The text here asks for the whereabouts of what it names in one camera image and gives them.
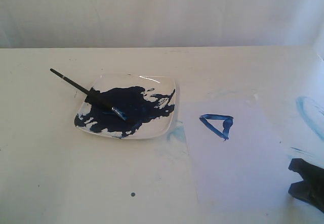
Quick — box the white paper sheet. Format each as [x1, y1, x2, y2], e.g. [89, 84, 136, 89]
[181, 100, 302, 213]

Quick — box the black paintbrush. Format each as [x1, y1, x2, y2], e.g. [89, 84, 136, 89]
[50, 68, 127, 121]

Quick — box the white square plate blue paint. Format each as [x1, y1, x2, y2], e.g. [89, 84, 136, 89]
[74, 74, 177, 140]

